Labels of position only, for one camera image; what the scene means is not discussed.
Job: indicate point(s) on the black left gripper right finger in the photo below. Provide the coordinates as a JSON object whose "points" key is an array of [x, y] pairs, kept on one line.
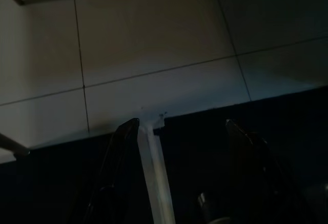
{"points": [[251, 172]]}

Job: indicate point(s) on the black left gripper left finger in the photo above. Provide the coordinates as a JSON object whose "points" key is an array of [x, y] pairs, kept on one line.
{"points": [[123, 162]]}

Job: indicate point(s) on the white floor tape strip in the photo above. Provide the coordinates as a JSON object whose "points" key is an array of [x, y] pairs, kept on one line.
{"points": [[156, 172]]}

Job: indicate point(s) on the black floor mat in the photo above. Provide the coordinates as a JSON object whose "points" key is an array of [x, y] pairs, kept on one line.
{"points": [[200, 144]]}

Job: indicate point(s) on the light wooden dining table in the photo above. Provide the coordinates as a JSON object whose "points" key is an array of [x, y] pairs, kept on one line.
{"points": [[10, 143]]}

